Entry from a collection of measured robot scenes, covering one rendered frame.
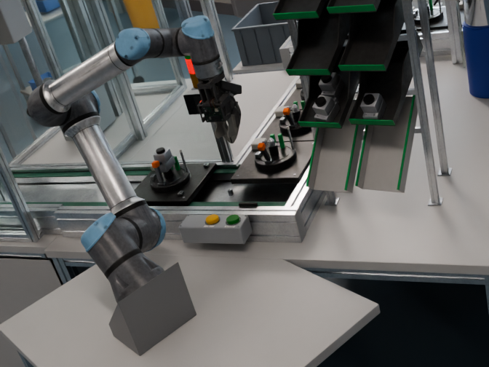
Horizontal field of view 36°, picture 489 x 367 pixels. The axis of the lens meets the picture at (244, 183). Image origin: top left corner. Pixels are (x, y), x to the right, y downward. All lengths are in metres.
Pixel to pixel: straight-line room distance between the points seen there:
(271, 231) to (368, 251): 0.31
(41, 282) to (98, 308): 0.60
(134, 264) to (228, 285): 0.31
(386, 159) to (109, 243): 0.81
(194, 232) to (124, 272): 0.37
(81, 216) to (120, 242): 0.60
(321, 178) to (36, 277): 1.15
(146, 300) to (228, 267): 0.35
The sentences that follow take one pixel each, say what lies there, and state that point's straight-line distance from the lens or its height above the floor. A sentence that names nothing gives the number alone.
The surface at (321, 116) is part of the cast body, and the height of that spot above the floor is 1.22.
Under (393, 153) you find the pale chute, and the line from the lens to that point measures 2.18.
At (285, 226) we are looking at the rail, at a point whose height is 0.92.
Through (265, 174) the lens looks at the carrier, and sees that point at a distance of 2.43.
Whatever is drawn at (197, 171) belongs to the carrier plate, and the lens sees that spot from 2.57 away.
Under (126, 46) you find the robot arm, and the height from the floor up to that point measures 1.59.
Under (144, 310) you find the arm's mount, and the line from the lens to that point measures 1.99.
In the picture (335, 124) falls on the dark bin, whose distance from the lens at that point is 2.10.
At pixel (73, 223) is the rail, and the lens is 2.64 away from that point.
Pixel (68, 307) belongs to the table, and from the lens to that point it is 2.34.
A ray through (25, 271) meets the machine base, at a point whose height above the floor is 0.74.
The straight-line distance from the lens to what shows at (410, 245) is 2.16.
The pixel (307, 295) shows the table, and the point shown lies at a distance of 2.05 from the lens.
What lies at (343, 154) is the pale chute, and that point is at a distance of 2.23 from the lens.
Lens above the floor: 2.11
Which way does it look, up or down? 28 degrees down
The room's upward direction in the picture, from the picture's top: 16 degrees counter-clockwise
